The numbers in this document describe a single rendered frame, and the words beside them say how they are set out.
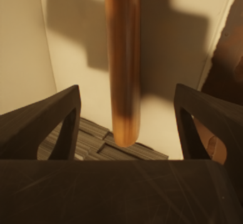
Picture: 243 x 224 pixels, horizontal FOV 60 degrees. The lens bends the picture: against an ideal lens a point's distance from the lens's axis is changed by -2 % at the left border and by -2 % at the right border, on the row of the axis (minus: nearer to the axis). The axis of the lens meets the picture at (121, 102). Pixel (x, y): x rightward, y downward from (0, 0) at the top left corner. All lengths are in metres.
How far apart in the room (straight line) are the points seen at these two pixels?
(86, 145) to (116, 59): 0.12
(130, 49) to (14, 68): 0.13
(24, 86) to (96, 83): 0.08
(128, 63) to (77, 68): 0.09
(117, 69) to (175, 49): 0.05
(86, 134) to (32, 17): 0.14
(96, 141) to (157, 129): 0.07
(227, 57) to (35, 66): 0.19
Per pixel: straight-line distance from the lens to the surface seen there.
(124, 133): 0.21
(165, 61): 0.19
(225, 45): 0.17
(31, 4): 0.24
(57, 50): 0.25
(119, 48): 0.16
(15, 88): 0.25
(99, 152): 0.26
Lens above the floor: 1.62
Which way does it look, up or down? 45 degrees down
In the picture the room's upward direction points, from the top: 138 degrees counter-clockwise
